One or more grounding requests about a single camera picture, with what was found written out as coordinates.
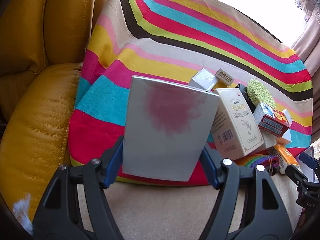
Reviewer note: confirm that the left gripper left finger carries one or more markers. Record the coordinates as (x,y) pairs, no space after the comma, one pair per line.
(58,215)

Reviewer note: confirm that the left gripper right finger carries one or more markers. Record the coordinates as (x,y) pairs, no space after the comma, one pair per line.
(264,215)

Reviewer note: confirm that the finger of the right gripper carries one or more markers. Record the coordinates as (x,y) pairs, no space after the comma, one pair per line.
(296,175)

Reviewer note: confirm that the orange white box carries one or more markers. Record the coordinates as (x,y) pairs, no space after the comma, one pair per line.
(284,156)

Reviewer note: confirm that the white box red logo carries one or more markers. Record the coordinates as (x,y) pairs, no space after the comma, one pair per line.
(269,140)

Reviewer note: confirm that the red snack package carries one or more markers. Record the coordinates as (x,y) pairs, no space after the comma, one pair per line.
(271,120)

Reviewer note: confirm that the cream tall medicine box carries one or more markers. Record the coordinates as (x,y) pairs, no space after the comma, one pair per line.
(234,130)

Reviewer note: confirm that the green sponge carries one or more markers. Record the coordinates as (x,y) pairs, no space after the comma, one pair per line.
(258,93)

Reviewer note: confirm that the black barcode box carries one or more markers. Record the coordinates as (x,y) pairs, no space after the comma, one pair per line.
(243,90)

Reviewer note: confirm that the gold white slim box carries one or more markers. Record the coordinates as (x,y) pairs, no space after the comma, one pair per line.
(224,77)

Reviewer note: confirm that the silver cube box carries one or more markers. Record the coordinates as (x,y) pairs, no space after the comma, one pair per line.
(203,79)

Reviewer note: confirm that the large grey box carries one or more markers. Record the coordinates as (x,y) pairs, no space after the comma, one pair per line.
(166,128)

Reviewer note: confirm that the purple storage box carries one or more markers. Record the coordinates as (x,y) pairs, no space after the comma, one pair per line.
(306,165)

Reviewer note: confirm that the pink patterned curtain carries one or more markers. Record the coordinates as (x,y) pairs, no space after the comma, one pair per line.
(307,48)

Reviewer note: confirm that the mustard leather armchair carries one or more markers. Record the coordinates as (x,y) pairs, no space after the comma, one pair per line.
(43,45)

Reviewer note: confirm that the striped colourful cloth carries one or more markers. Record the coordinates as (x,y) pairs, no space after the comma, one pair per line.
(172,40)

